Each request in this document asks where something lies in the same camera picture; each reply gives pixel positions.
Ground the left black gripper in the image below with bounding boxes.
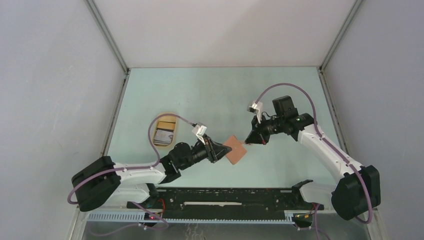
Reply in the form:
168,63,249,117
179,133,231,170

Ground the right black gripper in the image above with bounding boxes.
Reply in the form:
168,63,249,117
245,113,285,145

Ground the yellow oval tray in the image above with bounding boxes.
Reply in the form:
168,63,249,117
151,112,179,149

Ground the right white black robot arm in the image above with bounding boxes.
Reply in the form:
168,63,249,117
244,95,381,220

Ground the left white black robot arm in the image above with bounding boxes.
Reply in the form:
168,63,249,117
70,135,232,212

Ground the credit card stack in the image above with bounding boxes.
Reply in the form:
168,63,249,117
153,121,176,147

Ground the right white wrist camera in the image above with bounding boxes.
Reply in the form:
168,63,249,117
247,101,263,124

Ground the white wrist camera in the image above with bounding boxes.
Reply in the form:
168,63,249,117
192,122,207,137
247,101,263,124

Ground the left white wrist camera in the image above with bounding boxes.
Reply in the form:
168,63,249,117
192,122,207,137

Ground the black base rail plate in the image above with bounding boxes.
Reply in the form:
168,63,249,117
127,188,325,221

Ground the aluminium frame rail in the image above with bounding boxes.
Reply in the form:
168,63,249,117
76,188,379,225

